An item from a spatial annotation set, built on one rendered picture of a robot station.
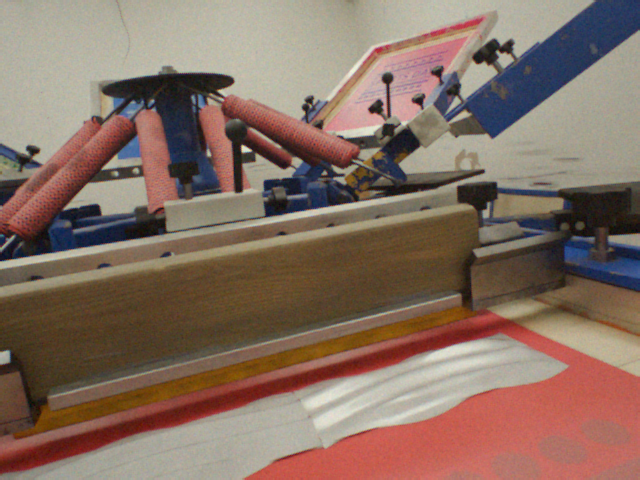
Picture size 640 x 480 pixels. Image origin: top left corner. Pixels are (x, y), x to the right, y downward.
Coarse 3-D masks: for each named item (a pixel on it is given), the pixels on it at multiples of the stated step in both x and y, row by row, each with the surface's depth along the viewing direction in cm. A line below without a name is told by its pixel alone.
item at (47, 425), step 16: (432, 320) 39; (448, 320) 40; (368, 336) 37; (384, 336) 38; (400, 336) 38; (304, 352) 36; (320, 352) 36; (336, 352) 37; (240, 368) 34; (256, 368) 35; (272, 368) 35; (192, 384) 33; (208, 384) 34; (224, 384) 34; (128, 400) 32; (144, 400) 32; (160, 400) 33; (64, 416) 31; (80, 416) 31; (96, 416) 31; (32, 432) 30
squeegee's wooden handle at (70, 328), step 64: (192, 256) 32; (256, 256) 32; (320, 256) 34; (384, 256) 36; (448, 256) 37; (0, 320) 28; (64, 320) 29; (128, 320) 30; (192, 320) 31; (256, 320) 33; (320, 320) 35; (64, 384) 29
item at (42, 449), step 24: (240, 384) 35; (264, 384) 35; (144, 408) 33; (168, 408) 33; (192, 408) 32; (216, 408) 32; (48, 432) 32; (72, 432) 31; (96, 432) 31; (120, 432) 31; (144, 432) 30; (0, 456) 30; (24, 456) 29; (48, 456) 29; (288, 456) 26; (312, 456) 26
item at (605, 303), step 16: (576, 288) 39; (592, 288) 38; (608, 288) 36; (624, 288) 35; (560, 304) 41; (576, 304) 40; (592, 304) 38; (608, 304) 37; (624, 304) 35; (592, 320) 38; (608, 320) 37; (624, 320) 36
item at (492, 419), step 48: (432, 336) 39; (480, 336) 38; (528, 336) 37; (288, 384) 34; (528, 384) 30; (576, 384) 30; (624, 384) 29; (384, 432) 27; (432, 432) 27; (480, 432) 26; (528, 432) 26
